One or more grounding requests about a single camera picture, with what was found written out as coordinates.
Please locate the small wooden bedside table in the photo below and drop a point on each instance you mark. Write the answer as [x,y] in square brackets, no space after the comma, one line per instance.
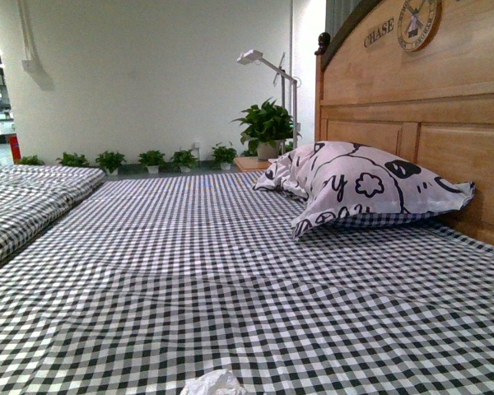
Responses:
[250,164]

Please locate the small potted plant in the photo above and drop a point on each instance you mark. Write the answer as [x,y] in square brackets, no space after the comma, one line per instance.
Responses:
[184,160]
[224,155]
[30,160]
[110,161]
[153,160]
[73,160]

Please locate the large potted green plant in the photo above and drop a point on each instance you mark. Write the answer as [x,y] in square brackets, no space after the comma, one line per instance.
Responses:
[268,125]

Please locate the white cartoon print pillow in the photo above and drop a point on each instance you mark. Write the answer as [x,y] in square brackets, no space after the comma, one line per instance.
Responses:
[353,185]

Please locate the black white checkered bed sheet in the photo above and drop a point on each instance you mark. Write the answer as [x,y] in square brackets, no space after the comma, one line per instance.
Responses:
[152,282]

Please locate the white floor lamp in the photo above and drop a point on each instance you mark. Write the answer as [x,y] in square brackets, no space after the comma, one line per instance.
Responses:
[289,89]

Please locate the crumpled white paper tissue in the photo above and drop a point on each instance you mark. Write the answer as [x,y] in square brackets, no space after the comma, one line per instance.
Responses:
[220,381]

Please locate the wooden bed headboard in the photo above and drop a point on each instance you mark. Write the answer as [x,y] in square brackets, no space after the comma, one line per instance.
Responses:
[417,81]

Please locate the folded checkered quilt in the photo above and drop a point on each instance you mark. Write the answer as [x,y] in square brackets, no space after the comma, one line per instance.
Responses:
[33,196]

